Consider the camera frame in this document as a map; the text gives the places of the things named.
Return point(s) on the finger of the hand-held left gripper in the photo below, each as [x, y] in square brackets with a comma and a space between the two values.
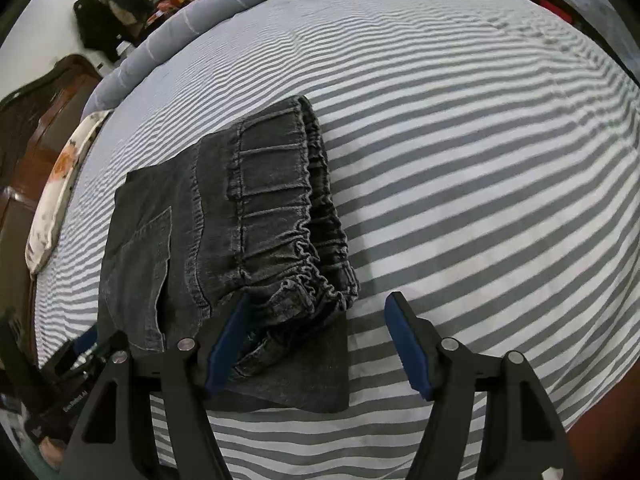
[107, 342]

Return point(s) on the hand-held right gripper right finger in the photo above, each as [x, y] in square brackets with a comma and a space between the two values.
[410, 345]

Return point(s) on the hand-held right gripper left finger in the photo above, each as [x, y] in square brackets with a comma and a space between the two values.
[225, 350]

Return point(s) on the dark grey denim pants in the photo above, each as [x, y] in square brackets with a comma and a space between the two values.
[200, 225]

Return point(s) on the person's left hand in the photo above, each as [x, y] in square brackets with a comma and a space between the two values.
[52, 452]

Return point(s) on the floral pillow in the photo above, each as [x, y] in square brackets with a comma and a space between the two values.
[60, 180]

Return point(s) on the grey white striped bed sheet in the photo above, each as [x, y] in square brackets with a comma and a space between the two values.
[475, 170]

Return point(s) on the dark wooden headboard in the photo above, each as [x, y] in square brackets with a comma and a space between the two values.
[35, 125]

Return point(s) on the dark hanging clothes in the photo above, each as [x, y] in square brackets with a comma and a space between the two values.
[107, 15]

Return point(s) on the grey rolled blanket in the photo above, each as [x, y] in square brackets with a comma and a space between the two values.
[200, 10]

